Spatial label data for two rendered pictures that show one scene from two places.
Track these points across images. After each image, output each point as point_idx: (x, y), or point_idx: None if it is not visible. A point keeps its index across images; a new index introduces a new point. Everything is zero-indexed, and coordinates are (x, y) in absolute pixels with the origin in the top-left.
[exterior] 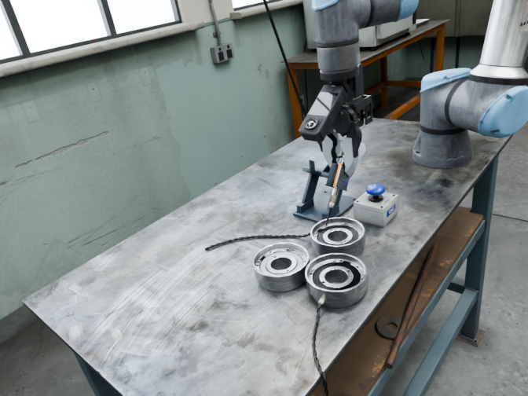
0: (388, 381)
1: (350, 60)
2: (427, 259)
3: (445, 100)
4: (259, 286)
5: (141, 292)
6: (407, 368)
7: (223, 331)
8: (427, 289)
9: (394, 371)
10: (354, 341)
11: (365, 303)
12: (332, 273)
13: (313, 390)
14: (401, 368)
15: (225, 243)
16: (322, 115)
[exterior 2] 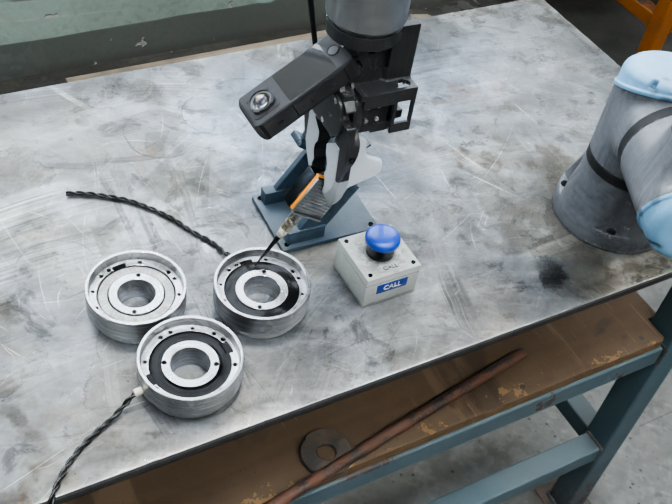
0: (375, 501)
1: (369, 22)
2: (483, 370)
3: (629, 129)
4: None
5: None
6: (421, 497)
7: None
8: (439, 421)
9: (397, 491)
10: (255, 443)
11: (206, 427)
12: (196, 352)
13: None
14: (411, 492)
15: (104, 198)
16: (285, 96)
